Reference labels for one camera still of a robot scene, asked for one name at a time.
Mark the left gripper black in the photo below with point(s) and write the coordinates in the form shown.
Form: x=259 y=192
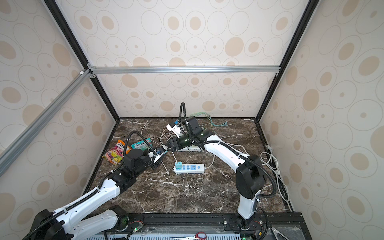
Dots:
x=156 y=164

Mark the red handled scissors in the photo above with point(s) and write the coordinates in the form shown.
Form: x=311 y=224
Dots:
x=197 y=236

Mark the teal candy bag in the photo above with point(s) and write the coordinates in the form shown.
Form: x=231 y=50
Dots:
x=141 y=145

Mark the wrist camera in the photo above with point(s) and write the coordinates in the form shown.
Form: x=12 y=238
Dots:
x=160 y=154
x=176 y=128

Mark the white multicolour power strip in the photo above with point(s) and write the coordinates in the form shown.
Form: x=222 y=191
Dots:
x=190 y=149

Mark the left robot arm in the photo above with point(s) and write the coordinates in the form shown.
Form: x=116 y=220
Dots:
x=59 y=223

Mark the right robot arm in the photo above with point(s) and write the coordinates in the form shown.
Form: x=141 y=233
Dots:
x=253 y=182

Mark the teal charger plug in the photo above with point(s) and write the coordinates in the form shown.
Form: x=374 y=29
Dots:
x=178 y=164

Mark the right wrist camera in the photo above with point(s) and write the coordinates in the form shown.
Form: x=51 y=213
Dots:
x=176 y=128

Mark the orange Fox's candy bag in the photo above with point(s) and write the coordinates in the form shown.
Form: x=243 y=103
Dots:
x=115 y=154

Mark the diagonal aluminium rail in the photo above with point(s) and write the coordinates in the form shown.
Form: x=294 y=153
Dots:
x=25 y=138

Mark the horizontal aluminium rail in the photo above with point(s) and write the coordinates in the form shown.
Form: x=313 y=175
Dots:
x=187 y=70

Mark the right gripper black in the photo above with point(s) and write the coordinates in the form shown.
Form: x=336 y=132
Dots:
x=171 y=141

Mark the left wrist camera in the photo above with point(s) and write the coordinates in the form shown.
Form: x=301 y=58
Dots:
x=160 y=154

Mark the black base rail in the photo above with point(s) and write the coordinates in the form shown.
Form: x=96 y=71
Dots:
x=113 y=226

